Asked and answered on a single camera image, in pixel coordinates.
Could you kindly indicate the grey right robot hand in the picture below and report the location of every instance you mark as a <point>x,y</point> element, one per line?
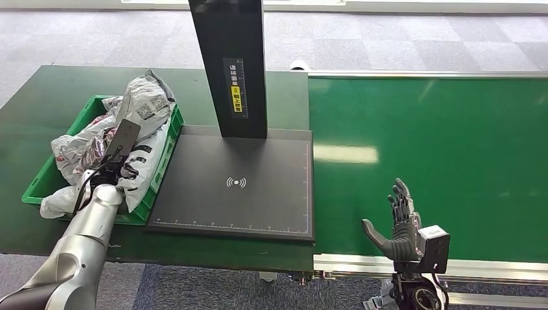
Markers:
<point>400,239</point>

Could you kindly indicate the white package with red print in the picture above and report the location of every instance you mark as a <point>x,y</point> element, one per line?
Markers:
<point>147,102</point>

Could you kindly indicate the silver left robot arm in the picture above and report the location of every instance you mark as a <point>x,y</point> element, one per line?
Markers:
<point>81,239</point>

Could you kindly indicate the black weighing device with column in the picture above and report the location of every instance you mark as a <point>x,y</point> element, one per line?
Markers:
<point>257,188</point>

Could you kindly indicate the green plastic basket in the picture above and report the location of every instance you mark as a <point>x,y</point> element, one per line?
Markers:
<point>160,171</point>

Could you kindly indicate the white package with black print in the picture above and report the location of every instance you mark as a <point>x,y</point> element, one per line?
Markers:
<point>145,162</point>

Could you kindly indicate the crumpled white package, red marks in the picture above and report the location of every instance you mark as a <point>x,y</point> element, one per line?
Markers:
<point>70,154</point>

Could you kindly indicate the green conveyor belt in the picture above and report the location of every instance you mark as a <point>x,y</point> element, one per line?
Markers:
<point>428,128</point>

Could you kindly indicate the white table foot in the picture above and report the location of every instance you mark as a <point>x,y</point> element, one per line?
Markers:
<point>268,277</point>

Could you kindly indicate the black yellow ruler label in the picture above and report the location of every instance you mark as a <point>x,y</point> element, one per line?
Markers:
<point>236,87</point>

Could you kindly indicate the dark green table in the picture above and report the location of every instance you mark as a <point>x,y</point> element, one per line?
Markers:
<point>47,107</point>

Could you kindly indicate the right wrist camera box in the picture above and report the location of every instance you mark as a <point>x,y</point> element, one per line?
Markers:
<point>434,248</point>

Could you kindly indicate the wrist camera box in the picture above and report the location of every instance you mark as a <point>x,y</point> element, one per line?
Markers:
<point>123,139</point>
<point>434,248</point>

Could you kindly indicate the aluminium conveyor frame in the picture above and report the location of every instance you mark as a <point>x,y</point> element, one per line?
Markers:
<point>355,266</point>

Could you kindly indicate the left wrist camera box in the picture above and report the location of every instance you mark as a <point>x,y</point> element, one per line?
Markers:
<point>123,139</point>

